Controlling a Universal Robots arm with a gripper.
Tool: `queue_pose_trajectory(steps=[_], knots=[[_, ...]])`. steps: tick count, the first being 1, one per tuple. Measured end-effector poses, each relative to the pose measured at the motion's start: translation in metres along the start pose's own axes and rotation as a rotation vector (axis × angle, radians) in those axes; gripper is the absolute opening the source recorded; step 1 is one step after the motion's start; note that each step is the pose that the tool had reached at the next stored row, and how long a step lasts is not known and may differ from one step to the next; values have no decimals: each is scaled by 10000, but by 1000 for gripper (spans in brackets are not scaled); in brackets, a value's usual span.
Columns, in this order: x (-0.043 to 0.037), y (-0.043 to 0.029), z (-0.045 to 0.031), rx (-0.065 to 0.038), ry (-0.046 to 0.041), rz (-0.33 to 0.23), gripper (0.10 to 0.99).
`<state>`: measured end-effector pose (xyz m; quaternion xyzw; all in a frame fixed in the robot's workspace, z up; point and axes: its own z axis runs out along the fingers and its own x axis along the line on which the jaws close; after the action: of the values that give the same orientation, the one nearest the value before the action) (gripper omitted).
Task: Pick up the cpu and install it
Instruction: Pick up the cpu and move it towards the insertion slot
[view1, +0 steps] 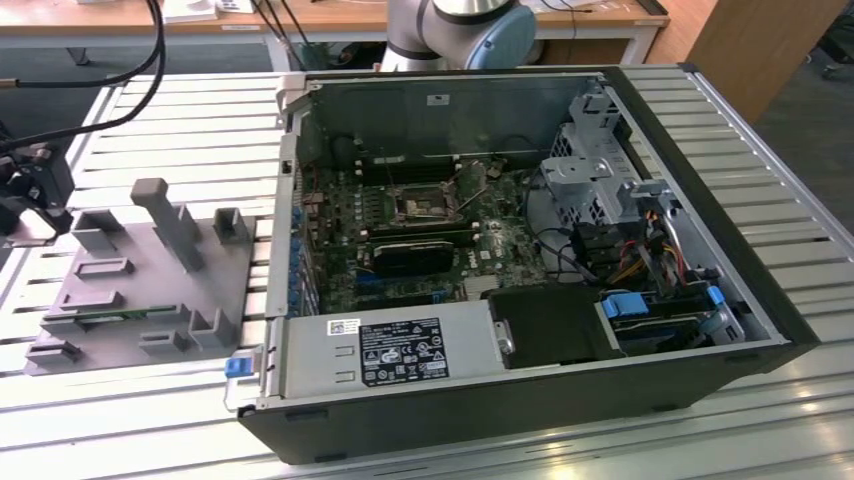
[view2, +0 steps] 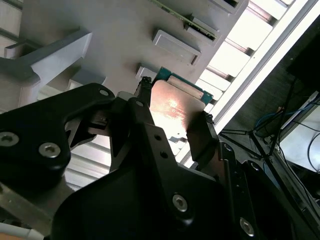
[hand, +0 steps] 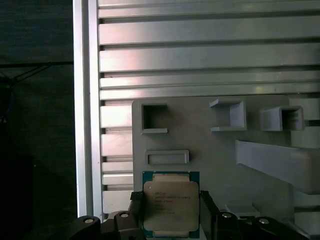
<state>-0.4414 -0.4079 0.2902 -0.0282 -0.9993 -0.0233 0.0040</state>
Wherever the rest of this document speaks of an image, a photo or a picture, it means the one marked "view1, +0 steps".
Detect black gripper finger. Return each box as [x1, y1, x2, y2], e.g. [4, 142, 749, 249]
[0, 197, 27, 237]
[40, 203, 75, 236]

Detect thin metal locking lever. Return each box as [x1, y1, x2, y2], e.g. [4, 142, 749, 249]
[457, 172, 499, 212]

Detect metal socket cover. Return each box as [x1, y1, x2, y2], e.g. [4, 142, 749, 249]
[445, 159, 497, 209]

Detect grey parts rack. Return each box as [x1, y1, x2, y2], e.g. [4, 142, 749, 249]
[23, 177, 259, 376]

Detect loose green RAM stick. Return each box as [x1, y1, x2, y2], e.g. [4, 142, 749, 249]
[76, 310, 152, 324]

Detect wooden desk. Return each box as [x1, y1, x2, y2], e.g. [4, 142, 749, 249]
[0, 0, 673, 66]

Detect plain white box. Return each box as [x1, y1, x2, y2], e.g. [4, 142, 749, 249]
[163, 0, 222, 24]

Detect grey case release latch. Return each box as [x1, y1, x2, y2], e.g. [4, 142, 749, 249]
[275, 72, 316, 132]

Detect green container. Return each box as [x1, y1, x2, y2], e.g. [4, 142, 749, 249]
[296, 42, 335, 71]

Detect grey power supply unit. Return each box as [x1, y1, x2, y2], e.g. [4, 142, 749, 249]
[256, 312, 502, 409]

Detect small black graphics card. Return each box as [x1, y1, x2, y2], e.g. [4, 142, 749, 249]
[367, 238, 455, 277]

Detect installed green RAM stick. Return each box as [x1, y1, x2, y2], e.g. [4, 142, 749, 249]
[364, 224, 473, 240]

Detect green motherboard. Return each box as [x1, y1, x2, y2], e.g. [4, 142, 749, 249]
[292, 159, 555, 316]

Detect black plastic shroud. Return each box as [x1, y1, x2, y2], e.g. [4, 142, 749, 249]
[486, 287, 626, 371]

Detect metal drive cage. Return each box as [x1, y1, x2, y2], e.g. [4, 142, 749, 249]
[538, 92, 682, 229]

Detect black open PC case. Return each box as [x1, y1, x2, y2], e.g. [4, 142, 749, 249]
[236, 63, 823, 466]

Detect blue disk carrier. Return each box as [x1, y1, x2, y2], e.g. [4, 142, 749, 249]
[598, 291, 654, 320]

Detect wooden cabinet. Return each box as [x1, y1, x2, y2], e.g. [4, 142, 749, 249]
[643, 0, 854, 126]

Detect black office chair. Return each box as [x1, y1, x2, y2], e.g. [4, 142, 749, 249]
[817, 29, 854, 81]

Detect coloured power wire bundle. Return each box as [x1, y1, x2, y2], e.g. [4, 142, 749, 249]
[617, 238, 689, 284]

